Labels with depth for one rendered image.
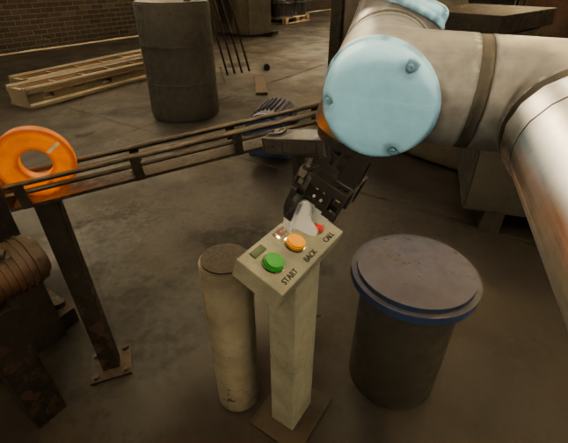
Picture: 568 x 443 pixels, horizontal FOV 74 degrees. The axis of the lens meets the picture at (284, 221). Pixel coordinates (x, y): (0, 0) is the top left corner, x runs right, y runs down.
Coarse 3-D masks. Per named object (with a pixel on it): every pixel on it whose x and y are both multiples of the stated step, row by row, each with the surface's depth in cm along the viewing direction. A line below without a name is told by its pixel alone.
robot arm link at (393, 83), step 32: (352, 32) 34; (384, 32) 29; (416, 32) 29; (448, 32) 29; (352, 64) 28; (384, 64) 27; (416, 64) 26; (448, 64) 28; (480, 64) 27; (352, 96) 29; (384, 96) 28; (416, 96) 27; (448, 96) 28; (352, 128) 31; (384, 128) 30; (416, 128) 29; (448, 128) 30
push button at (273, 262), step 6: (264, 258) 70; (270, 258) 70; (276, 258) 70; (282, 258) 71; (264, 264) 70; (270, 264) 69; (276, 264) 69; (282, 264) 70; (270, 270) 69; (276, 270) 69
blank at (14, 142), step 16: (16, 128) 79; (32, 128) 79; (0, 144) 78; (16, 144) 79; (32, 144) 80; (48, 144) 81; (64, 144) 82; (0, 160) 79; (16, 160) 81; (64, 160) 84; (0, 176) 81; (16, 176) 82; (32, 176) 84; (48, 192) 86
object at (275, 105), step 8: (264, 104) 253; (272, 104) 251; (280, 104) 251; (288, 104) 261; (256, 112) 245; (264, 112) 236; (272, 112) 239; (296, 112) 259; (264, 120) 232; (264, 128) 234; (272, 128) 233; (256, 152) 245
